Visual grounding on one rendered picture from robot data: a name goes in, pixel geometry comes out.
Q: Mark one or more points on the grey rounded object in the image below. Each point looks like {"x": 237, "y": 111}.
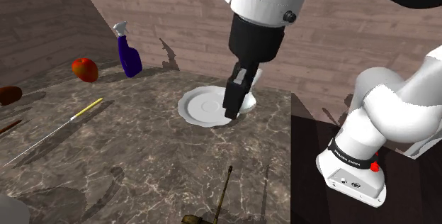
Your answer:
{"x": 12, "y": 211}

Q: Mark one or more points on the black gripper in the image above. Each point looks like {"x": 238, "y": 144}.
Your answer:
{"x": 255, "y": 43}

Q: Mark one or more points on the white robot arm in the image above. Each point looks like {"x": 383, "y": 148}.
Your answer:
{"x": 386, "y": 112}

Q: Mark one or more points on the red apple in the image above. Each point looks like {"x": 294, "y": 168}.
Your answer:
{"x": 85, "y": 70}

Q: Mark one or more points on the brown round object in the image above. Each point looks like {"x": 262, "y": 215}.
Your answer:
{"x": 8, "y": 95}

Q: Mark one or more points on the blue spray bottle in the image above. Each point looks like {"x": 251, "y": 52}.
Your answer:
{"x": 129, "y": 61}

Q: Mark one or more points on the brown stick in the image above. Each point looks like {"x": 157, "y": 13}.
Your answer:
{"x": 10, "y": 126}

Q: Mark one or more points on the white plate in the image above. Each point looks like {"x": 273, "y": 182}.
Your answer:
{"x": 203, "y": 107}

